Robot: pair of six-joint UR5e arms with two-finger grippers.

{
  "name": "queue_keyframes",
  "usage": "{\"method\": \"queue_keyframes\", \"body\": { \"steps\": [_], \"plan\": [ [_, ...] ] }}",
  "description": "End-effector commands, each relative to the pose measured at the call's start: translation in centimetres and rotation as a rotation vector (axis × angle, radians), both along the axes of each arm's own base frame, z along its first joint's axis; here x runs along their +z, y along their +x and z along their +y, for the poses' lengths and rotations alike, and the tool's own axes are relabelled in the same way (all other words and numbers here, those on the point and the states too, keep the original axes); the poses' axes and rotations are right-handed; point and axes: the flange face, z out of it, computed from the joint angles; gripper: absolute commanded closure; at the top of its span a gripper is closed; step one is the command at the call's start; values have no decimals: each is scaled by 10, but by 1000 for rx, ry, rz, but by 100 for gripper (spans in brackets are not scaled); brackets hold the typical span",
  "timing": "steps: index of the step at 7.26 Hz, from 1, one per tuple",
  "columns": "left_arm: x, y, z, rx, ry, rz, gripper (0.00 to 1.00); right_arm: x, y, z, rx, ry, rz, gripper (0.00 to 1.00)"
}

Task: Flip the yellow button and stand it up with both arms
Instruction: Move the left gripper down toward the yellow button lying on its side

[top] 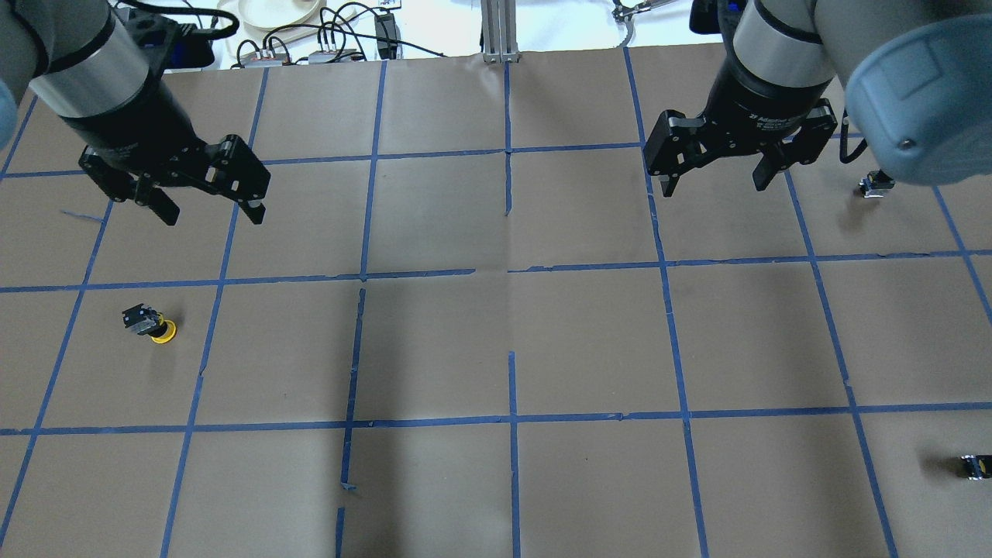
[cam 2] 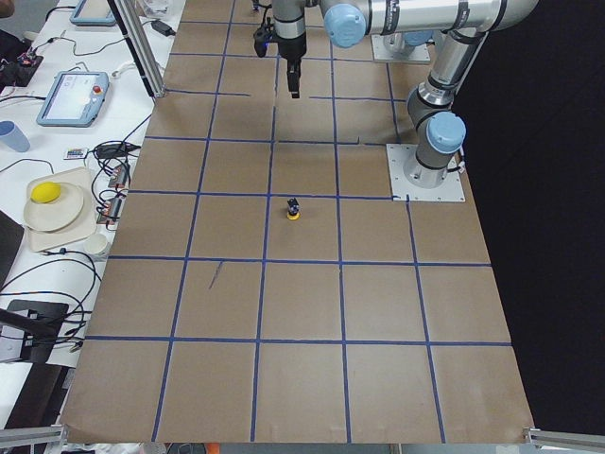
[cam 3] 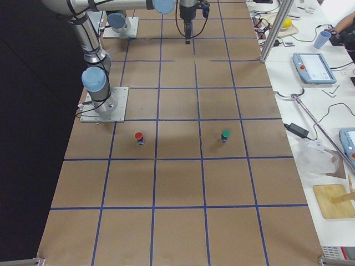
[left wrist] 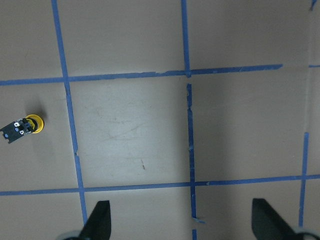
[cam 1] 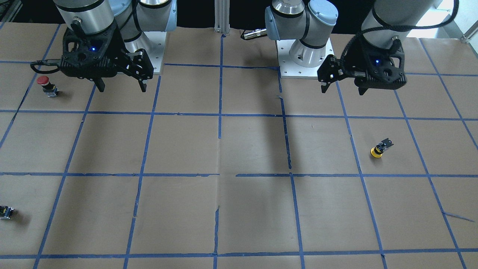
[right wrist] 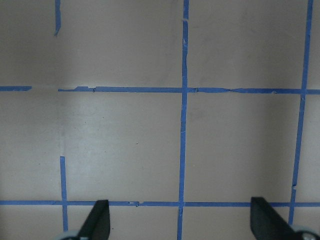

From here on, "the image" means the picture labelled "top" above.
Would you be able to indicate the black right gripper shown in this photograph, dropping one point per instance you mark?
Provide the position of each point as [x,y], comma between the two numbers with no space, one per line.
[750,102]

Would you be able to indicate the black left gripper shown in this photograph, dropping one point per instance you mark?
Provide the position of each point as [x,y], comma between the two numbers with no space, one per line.
[128,130]

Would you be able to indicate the yellow push button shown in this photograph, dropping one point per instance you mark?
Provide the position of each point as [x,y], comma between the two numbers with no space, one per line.
[144,320]

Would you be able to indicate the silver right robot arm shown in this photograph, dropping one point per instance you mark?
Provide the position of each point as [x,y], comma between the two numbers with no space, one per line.
[916,76]

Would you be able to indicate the green push button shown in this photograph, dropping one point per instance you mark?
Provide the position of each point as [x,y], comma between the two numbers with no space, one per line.
[875,184]

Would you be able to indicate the aluminium frame post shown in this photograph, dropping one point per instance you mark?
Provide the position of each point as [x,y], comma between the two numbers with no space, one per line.
[499,43]

